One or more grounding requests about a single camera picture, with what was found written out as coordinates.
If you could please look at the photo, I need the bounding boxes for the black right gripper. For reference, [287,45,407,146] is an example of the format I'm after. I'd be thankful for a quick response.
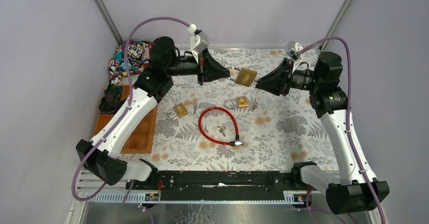
[256,57,321,96]

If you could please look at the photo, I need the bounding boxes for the brass padlock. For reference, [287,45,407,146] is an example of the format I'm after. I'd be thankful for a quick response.
[166,103,189,121]
[224,96,249,109]
[227,67,258,87]

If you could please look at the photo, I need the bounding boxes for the silver keys of cable lock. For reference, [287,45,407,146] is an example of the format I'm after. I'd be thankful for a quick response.
[217,126,226,137]

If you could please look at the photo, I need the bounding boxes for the red cable lock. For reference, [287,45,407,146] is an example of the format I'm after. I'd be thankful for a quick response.
[197,107,244,148]

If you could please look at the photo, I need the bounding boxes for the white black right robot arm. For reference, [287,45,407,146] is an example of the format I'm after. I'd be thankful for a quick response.
[290,52,390,214]

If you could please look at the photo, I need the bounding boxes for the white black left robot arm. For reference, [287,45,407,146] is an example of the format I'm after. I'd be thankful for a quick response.
[76,36,233,189]

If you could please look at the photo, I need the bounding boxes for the floral patterned table mat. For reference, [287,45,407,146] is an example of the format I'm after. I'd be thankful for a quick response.
[95,48,352,172]

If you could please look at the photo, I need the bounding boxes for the colourful comic print cloth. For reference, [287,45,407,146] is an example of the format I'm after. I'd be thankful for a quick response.
[108,39,154,85]

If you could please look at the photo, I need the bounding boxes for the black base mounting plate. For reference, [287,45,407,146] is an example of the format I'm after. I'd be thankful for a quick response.
[125,170,310,202]

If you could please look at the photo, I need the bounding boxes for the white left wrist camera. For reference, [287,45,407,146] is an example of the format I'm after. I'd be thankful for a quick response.
[187,24,209,64]

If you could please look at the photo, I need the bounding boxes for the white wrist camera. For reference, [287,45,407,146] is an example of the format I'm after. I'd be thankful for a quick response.
[187,24,209,64]
[286,40,304,72]

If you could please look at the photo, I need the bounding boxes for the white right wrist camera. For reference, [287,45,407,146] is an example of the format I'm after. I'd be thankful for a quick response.
[286,40,304,72]

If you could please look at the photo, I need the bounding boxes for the aluminium frame rail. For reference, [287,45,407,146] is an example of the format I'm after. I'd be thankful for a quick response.
[93,0,123,45]

